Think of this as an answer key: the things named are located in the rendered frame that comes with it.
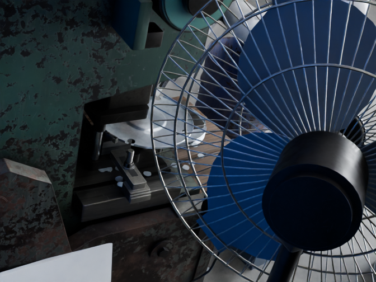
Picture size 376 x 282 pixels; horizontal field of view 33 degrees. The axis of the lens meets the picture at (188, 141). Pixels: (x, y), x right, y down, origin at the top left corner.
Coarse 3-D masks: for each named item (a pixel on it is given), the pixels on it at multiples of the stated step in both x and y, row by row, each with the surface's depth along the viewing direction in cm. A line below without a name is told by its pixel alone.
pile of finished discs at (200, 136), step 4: (196, 112) 271; (200, 116) 270; (204, 120) 267; (204, 128) 263; (184, 132) 258; (188, 132) 258; (192, 136) 257; (196, 136) 257; (200, 136) 258; (204, 136) 262; (188, 140) 254; (192, 140) 254; (196, 140) 255; (180, 144) 252; (184, 144) 252; (188, 144) 255
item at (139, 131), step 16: (160, 96) 199; (160, 112) 191; (112, 128) 180; (128, 128) 182; (144, 128) 183; (160, 128) 185; (176, 128) 187; (192, 128) 188; (144, 144) 177; (160, 144) 179; (176, 144) 180
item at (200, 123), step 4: (184, 104) 199; (192, 112) 196; (192, 116) 194; (196, 116) 195; (196, 120) 193; (200, 120) 193; (196, 124) 191; (200, 124) 192; (204, 124) 192; (196, 128) 191; (140, 148) 188; (144, 148) 188
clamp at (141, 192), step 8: (112, 152) 176; (120, 152) 177; (128, 152) 169; (112, 160) 176; (120, 160) 174; (128, 160) 170; (120, 168) 172; (128, 168) 171; (136, 168) 172; (128, 176) 169; (136, 176) 170; (128, 184) 169; (136, 184) 167; (144, 184) 169; (128, 192) 168; (136, 192) 168; (144, 192) 169; (128, 200) 168; (136, 200) 168; (144, 200) 170
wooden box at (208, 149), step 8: (192, 104) 282; (200, 112) 278; (208, 128) 269; (216, 128) 270; (208, 136) 264; (208, 144) 259; (216, 144) 260; (224, 144) 262; (184, 152) 252; (192, 152) 253; (208, 152) 257; (216, 152) 260; (184, 160) 250; (200, 160) 256; (208, 160) 260; (200, 168) 260; (192, 176) 260; (200, 176) 263; (208, 176) 267; (200, 192) 271
